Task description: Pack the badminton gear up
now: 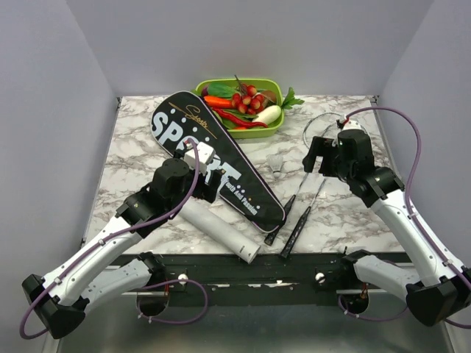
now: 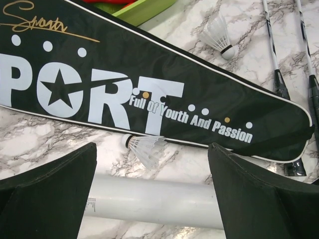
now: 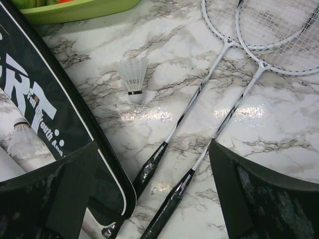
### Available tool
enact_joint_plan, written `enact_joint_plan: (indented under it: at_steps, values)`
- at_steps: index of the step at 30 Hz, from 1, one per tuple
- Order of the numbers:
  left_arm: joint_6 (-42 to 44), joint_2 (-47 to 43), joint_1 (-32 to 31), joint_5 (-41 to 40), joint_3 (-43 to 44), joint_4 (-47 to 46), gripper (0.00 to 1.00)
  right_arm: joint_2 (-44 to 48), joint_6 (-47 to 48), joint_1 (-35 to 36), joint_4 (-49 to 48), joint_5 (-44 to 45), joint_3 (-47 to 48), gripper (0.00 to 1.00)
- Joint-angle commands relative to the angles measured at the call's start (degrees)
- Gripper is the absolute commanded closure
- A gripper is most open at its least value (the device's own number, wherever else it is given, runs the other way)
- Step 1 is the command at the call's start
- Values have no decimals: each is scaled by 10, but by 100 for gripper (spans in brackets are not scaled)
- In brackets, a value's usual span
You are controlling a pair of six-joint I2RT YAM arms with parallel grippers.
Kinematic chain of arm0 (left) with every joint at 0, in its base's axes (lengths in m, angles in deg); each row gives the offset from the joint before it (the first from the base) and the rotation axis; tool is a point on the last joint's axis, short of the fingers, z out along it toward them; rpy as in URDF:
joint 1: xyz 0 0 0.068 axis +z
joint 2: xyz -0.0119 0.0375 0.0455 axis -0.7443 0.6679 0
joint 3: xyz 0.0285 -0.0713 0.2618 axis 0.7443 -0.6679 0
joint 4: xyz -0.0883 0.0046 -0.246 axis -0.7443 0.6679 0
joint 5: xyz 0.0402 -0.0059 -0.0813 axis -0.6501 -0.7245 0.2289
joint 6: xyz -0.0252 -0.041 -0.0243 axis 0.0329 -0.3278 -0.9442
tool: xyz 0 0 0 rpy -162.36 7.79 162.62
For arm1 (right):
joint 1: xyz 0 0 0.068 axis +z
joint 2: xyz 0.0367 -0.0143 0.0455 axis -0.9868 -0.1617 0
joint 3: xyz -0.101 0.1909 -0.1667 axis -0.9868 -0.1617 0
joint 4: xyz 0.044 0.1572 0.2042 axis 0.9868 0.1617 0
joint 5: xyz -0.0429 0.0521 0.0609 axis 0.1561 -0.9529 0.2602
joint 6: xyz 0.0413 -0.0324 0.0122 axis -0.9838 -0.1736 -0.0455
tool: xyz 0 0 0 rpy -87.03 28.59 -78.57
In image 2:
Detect white shuttlecock with black band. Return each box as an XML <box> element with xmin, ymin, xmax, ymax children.
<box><xmin>199</xmin><ymin>15</ymin><xmax>235</xmax><ymax>60</ymax></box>

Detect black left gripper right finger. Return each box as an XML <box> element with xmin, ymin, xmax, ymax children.
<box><xmin>208</xmin><ymin>143</ymin><xmax>319</xmax><ymax>239</ymax></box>

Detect green plastic basket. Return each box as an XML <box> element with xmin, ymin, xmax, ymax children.
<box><xmin>84</xmin><ymin>0</ymin><xmax>176</xmax><ymax>26</ymax></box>

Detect white shuttlecock tube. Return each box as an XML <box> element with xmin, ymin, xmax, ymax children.
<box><xmin>84</xmin><ymin>175</ymin><xmax>223</xmax><ymax>230</ymax></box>

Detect black racket cover bag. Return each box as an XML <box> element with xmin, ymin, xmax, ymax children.
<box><xmin>0</xmin><ymin>0</ymin><xmax>315</xmax><ymax>162</ymax></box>

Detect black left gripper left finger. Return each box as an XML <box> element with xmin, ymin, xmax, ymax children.
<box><xmin>0</xmin><ymin>142</ymin><xmax>97</xmax><ymax>239</ymax></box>

